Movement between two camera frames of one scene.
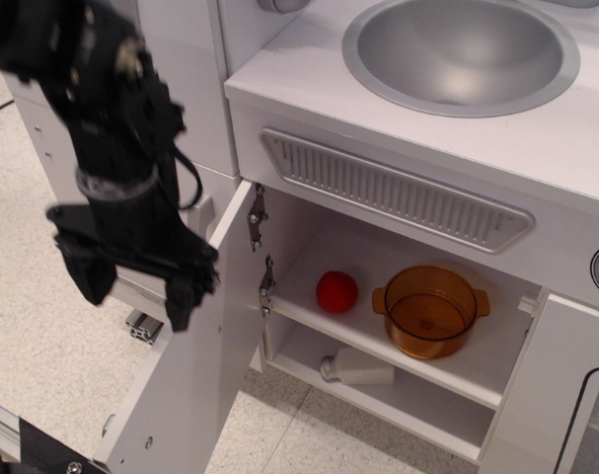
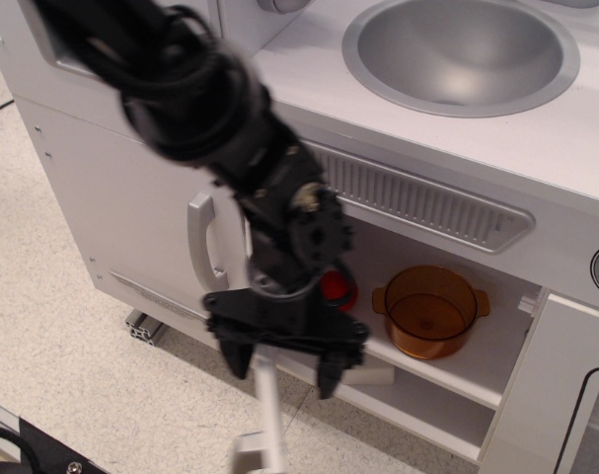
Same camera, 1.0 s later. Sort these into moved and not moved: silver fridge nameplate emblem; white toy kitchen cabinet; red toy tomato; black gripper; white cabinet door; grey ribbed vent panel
Moved: white cabinet door; black gripper
Not moved: silver fridge nameplate emblem; red toy tomato; white toy kitchen cabinet; grey ribbed vent panel
